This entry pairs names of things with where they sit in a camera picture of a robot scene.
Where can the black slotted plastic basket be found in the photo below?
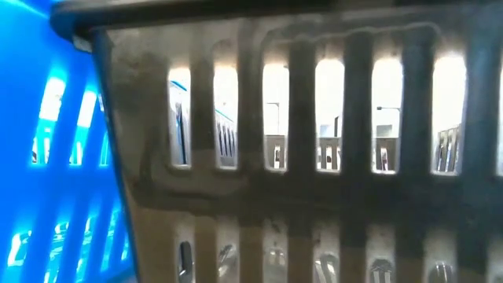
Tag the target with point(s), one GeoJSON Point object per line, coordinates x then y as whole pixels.
{"type": "Point", "coordinates": [251, 192]}

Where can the blue slotted plastic basket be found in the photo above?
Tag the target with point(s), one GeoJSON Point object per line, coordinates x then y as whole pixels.
{"type": "Point", "coordinates": [23, 118]}

